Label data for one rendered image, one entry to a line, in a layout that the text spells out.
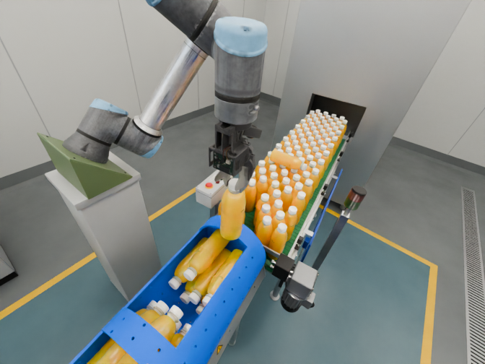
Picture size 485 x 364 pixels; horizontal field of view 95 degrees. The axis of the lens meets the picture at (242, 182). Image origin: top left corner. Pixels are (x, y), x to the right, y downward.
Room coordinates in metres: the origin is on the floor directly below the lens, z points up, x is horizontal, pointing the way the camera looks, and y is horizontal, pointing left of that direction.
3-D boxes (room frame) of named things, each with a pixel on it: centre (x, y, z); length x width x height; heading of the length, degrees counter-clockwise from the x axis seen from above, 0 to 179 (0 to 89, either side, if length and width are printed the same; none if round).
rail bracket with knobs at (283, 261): (0.54, -0.22, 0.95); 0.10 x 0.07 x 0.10; 64
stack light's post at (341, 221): (0.77, -0.52, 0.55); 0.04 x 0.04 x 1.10; 64
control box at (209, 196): (0.91, 0.15, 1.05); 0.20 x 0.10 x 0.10; 154
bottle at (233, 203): (0.47, 0.02, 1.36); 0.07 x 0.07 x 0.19
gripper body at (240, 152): (0.45, 0.03, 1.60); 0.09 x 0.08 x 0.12; 154
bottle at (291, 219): (0.76, -0.25, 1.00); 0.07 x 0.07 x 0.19
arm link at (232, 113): (0.45, 0.03, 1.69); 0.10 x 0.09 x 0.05; 64
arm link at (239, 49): (0.46, 0.03, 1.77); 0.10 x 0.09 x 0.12; 14
